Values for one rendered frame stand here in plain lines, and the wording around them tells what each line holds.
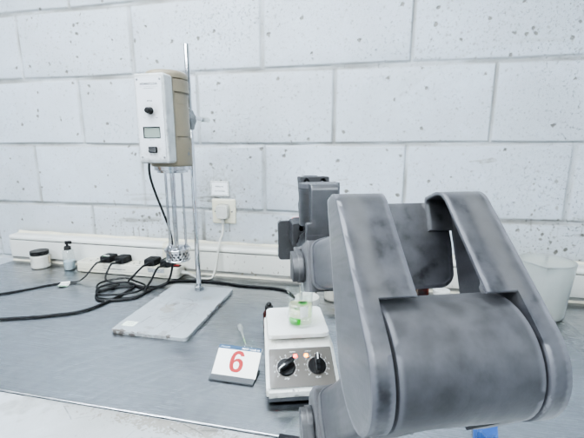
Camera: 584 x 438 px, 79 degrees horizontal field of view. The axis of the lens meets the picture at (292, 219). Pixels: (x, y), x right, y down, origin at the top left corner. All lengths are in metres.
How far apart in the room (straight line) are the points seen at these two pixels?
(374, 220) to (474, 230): 0.05
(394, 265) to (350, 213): 0.04
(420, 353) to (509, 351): 0.04
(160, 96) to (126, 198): 0.62
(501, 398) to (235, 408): 0.55
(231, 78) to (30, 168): 0.87
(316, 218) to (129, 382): 0.51
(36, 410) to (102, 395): 0.10
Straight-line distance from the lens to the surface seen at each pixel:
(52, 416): 0.78
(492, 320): 0.19
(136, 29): 1.42
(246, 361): 0.76
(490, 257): 0.21
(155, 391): 0.76
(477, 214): 0.22
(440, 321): 0.18
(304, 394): 0.69
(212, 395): 0.72
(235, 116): 1.22
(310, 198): 0.46
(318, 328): 0.73
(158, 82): 0.90
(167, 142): 0.88
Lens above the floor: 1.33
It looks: 11 degrees down
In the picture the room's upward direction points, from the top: straight up
